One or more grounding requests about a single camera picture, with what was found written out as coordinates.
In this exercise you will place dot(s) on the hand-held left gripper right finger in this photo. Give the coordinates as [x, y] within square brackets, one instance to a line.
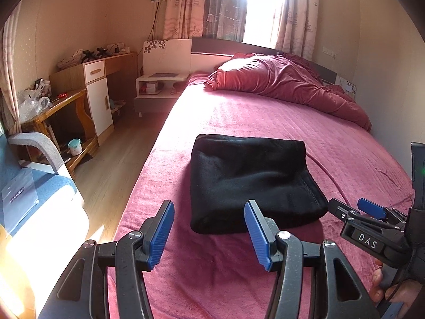
[257, 236]

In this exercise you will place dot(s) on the clear plastic bag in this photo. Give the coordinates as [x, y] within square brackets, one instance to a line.
[33, 104]

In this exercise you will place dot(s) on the flat clear plastic sleeve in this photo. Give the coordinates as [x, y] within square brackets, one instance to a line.
[20, 196]

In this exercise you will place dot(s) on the white power strip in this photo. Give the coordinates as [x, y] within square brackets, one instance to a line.
[118, 49]

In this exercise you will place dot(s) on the red tool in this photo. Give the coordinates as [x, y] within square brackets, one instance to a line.
[61, 95]

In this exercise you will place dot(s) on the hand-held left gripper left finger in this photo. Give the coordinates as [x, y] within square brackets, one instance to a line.
[161, 236]

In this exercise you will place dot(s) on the black pants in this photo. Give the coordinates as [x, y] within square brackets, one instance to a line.
[249, 179]

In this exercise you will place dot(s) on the person's right hand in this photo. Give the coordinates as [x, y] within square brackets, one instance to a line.
[377, 282]

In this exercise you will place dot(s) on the pink checked side curtain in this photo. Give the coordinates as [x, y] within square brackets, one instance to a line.
[8, 89]

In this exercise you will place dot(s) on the wooden side table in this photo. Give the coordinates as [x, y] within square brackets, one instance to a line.
[69, 106]

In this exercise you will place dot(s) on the teal bucket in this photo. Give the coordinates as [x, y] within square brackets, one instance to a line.
[75, 147]

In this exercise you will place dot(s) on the wooden desk with white cabinet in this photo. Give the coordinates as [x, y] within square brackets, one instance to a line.
[99, 106]

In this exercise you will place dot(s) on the bed with pink sheet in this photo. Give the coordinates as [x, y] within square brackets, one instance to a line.
[265, 113]

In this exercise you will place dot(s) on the dark tablet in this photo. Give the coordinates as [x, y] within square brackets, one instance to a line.
[164, 75]

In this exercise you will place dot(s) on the grey sheer curtain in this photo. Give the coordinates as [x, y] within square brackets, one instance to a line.
[224, 6]

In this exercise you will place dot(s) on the white wall socket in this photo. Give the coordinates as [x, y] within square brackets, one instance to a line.
[329, 51]

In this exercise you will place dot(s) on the white panel with flower decal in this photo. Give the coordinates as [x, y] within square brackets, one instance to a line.
[348, 85]
[169, 56]

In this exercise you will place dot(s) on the blue and grey armchair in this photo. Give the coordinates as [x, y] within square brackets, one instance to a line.
[53, 186]

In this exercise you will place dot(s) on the woven basket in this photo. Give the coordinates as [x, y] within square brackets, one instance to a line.
[69, 61]

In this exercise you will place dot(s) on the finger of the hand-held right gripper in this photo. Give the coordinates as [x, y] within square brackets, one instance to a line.
[340, 211]
[372, 207]

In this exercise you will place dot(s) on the red duvet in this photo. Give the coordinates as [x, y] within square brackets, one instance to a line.
[282, 76]

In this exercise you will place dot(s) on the white nightstand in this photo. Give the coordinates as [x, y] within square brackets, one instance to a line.
[152, 101]

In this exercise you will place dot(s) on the pink patterned window curtain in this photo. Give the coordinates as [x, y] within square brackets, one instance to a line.
[297, 13]
[184, 6]

